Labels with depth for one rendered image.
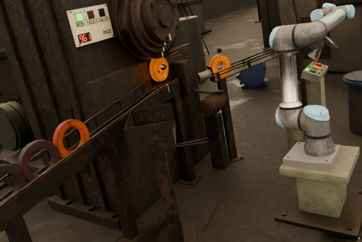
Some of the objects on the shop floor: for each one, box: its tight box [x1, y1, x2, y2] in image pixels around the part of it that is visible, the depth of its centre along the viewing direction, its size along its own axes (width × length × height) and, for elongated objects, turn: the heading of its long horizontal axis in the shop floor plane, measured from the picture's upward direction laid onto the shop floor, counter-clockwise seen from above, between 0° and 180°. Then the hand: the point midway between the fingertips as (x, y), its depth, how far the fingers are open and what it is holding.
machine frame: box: [0, 0, 210, 231], centre depth 237 cm, size 73×108×176 cm
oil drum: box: [179, 16, 207, 82], centre depth 505 cm, size 59×59×89 cm
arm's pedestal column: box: [274, 177, 362, 239], centre depth 186 cm, size 40×40×26 cm
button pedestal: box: [301, 61, 329, 108], centre depth 239 cm, size 16×24×62 cm, turn 176°
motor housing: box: [199, 93, 229, 170], centre depth 248 cm, size 13×22×54 cm, turn 176°
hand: (315, 61), depth 221 cm, fingers closed
